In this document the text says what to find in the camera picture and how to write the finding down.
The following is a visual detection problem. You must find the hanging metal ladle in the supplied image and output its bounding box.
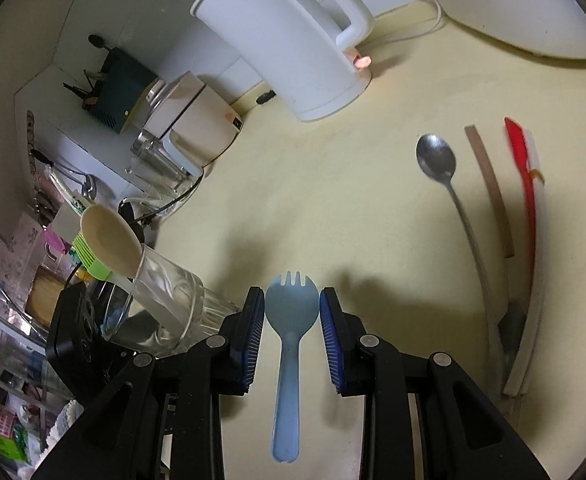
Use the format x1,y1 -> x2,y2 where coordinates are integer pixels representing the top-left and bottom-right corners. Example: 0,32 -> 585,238
48,152 -> 98,201

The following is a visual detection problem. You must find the green silicone brush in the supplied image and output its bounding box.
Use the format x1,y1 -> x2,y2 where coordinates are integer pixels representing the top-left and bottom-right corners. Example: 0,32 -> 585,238
71,230 -> 136,291

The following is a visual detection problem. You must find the black appliance cable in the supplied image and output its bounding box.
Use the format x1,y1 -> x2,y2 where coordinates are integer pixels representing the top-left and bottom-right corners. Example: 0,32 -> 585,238
117,177 -> 204,228

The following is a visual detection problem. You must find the blue plastic spork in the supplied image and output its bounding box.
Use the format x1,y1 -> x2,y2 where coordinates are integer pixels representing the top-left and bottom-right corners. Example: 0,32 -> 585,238
265,271 -> 320,462

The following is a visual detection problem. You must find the clear drinking glass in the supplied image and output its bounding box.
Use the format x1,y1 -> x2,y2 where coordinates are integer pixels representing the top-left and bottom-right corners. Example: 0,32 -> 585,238
99,245 -> 244,359

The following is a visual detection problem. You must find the banded white chopsticks pair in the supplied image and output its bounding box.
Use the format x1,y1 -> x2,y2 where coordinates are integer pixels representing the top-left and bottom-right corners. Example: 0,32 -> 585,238
503,127 -> 548,398

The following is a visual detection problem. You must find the metal spoon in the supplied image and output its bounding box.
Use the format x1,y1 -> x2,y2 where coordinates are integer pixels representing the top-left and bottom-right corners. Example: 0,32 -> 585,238
415,132 -> 514,378

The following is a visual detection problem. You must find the clear glass jar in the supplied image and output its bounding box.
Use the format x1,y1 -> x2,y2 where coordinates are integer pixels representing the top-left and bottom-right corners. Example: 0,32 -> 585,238
124,129 -> 196,198

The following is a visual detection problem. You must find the wooden cutting board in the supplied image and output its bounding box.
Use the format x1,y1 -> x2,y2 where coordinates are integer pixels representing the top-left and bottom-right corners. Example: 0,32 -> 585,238
24,266 -> 76,333

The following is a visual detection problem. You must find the red spatula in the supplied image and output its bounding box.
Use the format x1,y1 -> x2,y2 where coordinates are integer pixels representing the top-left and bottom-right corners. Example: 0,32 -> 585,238
498,117 -> 540,368

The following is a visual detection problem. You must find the flat wooden stick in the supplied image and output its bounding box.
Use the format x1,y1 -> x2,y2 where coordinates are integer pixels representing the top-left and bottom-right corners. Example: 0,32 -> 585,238
464,125 -> 516,260

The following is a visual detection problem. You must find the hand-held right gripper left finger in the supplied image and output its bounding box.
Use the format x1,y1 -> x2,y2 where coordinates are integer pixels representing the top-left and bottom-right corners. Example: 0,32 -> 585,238
35,286 -> 266,480

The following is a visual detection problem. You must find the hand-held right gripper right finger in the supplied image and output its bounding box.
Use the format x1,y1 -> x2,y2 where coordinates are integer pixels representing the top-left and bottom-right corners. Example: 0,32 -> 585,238
319,287 -> 551,480

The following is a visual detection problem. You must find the green box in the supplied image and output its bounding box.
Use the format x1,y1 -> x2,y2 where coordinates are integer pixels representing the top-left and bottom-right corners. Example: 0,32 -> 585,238
0,419 -> 30,465

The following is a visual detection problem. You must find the beige electric cooking pot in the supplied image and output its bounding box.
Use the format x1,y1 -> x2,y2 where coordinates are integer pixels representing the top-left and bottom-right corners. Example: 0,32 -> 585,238
142,71 -> 244,181

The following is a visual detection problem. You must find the white rice cooker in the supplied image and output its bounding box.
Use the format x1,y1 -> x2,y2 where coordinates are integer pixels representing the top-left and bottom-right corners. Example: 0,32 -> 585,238
418,0 -> 586,61

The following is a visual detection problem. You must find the white electric kettle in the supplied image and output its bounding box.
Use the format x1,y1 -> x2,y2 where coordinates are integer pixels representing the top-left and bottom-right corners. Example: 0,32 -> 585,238
189,0 -> 374,122

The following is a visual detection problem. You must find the pink cloth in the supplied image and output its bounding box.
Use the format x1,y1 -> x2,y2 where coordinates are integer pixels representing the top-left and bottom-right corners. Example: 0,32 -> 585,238
44,229 -> 70,257

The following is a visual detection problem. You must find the dark green utensil holder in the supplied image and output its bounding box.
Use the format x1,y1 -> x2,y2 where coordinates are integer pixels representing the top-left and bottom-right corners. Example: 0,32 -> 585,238
87,46 -> 160,136

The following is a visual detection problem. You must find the speckled beige spoon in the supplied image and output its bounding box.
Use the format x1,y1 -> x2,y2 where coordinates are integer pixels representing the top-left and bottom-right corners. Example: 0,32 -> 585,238
80,204 -> 144,281

